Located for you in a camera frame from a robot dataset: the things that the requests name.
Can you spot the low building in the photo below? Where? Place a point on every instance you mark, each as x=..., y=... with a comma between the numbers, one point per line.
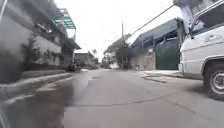
x=84, y=59

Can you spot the grey concrete road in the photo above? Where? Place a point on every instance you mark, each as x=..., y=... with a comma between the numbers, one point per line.
x=126, y=100

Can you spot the grey building with green canopy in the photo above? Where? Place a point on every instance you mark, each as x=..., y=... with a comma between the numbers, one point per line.
x=33, y=36

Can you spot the concrete kerb strip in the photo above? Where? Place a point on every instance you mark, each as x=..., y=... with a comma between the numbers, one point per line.
x=30, y=81

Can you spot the green metal gate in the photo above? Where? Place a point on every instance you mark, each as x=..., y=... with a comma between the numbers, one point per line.
x=167, y=54

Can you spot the white van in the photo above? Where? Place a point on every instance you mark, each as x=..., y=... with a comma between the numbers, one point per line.
x=203, y=50

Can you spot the building with blue roof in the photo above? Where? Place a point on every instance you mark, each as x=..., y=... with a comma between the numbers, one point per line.
x=151, y=43

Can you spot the thin pole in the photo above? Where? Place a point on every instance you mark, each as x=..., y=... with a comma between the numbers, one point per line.
x=122, y=46

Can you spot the trees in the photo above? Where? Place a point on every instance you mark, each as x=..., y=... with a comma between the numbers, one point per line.
x=116, y=51

